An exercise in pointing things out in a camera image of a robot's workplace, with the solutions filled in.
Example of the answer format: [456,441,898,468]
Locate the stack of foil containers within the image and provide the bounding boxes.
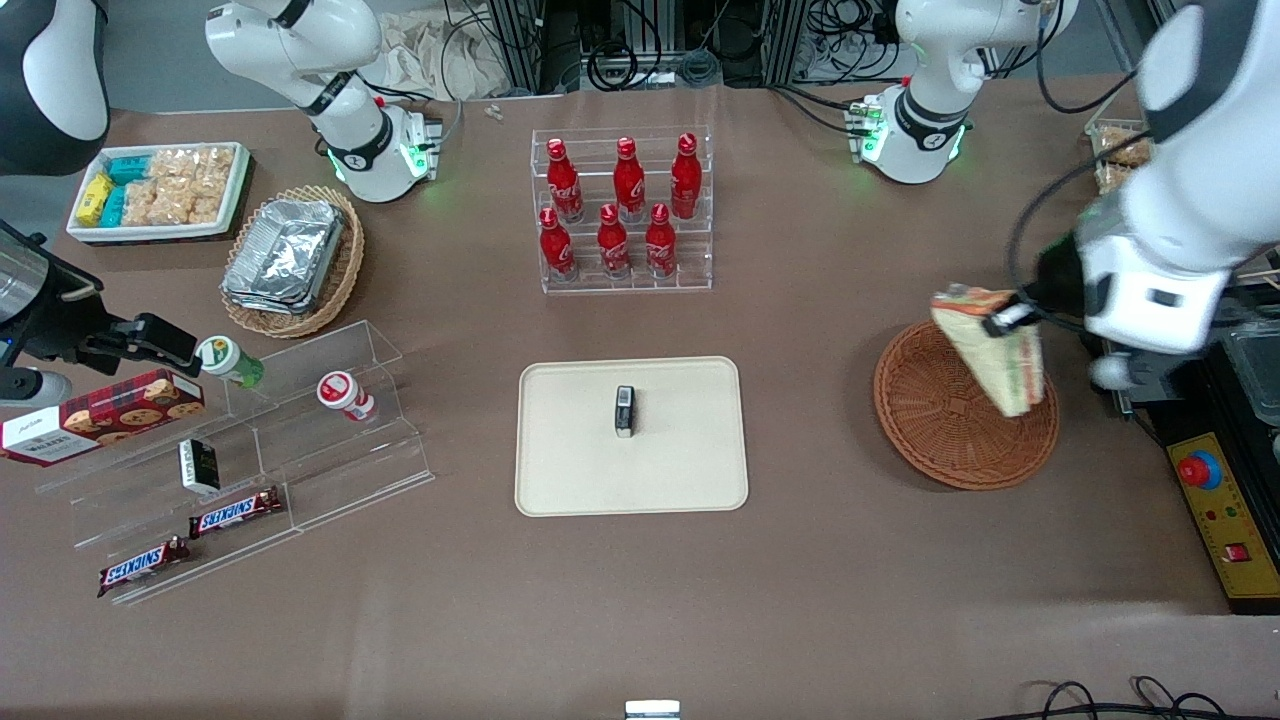
[221,197,347,317]

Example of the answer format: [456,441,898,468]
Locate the black floor cables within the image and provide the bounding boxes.
[998,675,1280,720]

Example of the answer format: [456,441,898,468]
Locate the beige plastic tray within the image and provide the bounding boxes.
[514,356,750,518]

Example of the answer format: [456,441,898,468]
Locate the white rectangular snack tray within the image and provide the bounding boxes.
[66,141,253,245]

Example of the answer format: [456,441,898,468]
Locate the triangle sandwich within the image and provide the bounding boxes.
[931,284,1047,418]

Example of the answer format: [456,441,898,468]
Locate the red cola bottle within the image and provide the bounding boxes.
[545,137,585,225]
[670,132,703,221]
[645,203,678,280]
[612,136,646,223]
[538,207,577,283]
[597,203,631,280]

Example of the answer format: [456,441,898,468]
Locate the aluminium frame rack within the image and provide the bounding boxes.
[484,0,906,93]

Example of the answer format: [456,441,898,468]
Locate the clear acrylic stepped shelf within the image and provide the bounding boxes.
[34,319,437,608]

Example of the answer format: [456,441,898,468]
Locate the clear bag of crackers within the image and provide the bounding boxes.
[150,147,208,183]
[158,182,225,228]
[203,146,238,201]
[124,179,163,228]

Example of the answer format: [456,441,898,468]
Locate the small basket of pastries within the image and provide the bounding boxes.
[1084,118,1153,197]

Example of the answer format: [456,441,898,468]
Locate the crumpled white plastic sheet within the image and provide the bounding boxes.
[378,8,506,103]

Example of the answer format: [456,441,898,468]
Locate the clear acrylic bottle rack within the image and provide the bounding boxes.
[529,126,715,296]

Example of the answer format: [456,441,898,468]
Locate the oval light wicker basket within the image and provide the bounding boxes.
[219,184,366,340]

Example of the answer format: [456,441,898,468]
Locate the red tartan cookie box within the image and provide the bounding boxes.
[0,369,207,469]

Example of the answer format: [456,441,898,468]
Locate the yellow snack pack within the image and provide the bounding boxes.
[76,171,114,228]

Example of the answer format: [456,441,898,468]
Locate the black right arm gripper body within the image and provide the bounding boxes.
[0,222,113,407]

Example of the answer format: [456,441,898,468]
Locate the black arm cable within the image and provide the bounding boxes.
[1004,150,1151,301]

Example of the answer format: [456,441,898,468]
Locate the snickers chocolate bar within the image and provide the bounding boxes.
[96,536,192,599]
[187,486,285,540]

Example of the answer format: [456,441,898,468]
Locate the small black white box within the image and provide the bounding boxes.
[178,437,222,494]

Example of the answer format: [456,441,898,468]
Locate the round brown wicker basket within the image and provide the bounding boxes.
[872,320,1061,492]

